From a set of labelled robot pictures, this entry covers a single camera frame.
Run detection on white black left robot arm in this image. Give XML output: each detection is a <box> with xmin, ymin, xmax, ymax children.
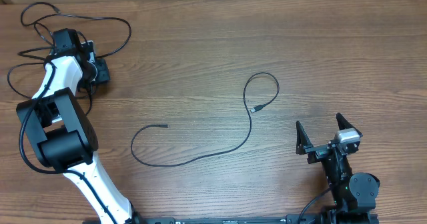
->
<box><xmin>16</xmin><ymin>29</ymin><xmax>143</xmax><ymax>223</ymax></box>

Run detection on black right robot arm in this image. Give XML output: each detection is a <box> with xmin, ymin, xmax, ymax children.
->
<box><xmin>296</xmin><ymin>113</ymin><xmax>380</xmax><ymax>223</ymax></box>

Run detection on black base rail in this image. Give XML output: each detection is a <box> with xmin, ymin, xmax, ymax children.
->
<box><xmin>82</xmin><ymin>213</ymin><xmax>380</xmax><ymax>224</ymax></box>

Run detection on black USB cable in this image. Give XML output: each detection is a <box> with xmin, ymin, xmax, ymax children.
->
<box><xmin>130</xmin><ymin>71</ymin><xmax>280</xmax><ymax>168</ymax></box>
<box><xmin>20</xmin><ymin>1</ymin><xmax>132</xmax><ymax>60</ymax></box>
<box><xmin>7</xmin><ymin>46</ymin><xmax>93</xmax><ymax>117</ymax></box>

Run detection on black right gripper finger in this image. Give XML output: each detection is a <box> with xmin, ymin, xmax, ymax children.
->
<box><xmin>336</xmin><ymin>113</ymin><xmax>363</xmax><ymax>137</ymax></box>
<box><xmin>296</xmin><ymin>121</ymin><xmax>314</xmax><ymax>155</ymax></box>

